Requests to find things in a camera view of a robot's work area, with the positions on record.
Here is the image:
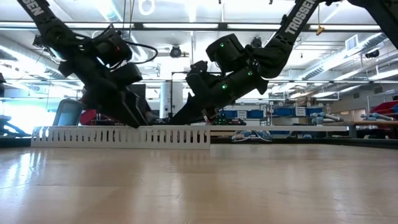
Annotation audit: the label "thin black metal stand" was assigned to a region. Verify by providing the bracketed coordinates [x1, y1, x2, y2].
[170, 71, 191, 121]

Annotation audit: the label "black device green lights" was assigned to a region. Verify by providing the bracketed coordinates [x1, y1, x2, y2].
[214, 113, 247, 126]

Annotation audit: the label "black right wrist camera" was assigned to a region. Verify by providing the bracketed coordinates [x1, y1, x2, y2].
[186, 60, 210, 77]

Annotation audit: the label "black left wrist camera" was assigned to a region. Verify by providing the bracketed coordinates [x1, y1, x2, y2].
[93, 28, 134, 68]

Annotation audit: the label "red bin rack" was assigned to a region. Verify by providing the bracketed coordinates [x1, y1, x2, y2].
[79, 108, 100, 126]

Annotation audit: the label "round black camera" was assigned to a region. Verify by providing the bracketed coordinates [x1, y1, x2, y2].
[169, 44, 184, 59]

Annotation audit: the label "white slotted cable duct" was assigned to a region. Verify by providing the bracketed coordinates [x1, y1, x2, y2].
[30, 125, 211, 150]

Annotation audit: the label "black stand legs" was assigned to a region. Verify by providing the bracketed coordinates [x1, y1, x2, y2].
[0, 114, 32, 138]

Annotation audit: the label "red storage bins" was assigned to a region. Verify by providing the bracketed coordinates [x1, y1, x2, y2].
[369, 100, 398, 115]

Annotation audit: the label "blue bin shelf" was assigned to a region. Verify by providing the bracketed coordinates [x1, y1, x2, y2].
[219, 104, 326, 135]

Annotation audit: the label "white grey office chair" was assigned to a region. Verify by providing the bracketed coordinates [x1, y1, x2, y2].
[52, 98, 87, 127]

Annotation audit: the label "black rig frame beam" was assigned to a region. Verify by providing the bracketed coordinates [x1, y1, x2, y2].
[0, 21, 384, 32]

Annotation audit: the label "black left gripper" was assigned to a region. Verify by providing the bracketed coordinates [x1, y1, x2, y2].
[82, 62, 149, 129]

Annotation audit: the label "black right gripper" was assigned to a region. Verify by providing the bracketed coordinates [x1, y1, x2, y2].
[167, 67, 270, 125]

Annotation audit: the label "wooden workbench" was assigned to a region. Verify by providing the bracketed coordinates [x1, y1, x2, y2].
[348, 120, 398, 138]

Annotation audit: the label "yellow hanging plug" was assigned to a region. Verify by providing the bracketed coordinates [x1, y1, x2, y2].
[315, 2, 326, 37]

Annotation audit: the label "clear safety glasses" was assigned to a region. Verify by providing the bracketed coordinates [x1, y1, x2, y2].
[231, 130, 273, 143]

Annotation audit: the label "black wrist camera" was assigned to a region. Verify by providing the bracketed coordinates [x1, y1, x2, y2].
[186, 60, 210, 77]
[93, 28, 134, 68]

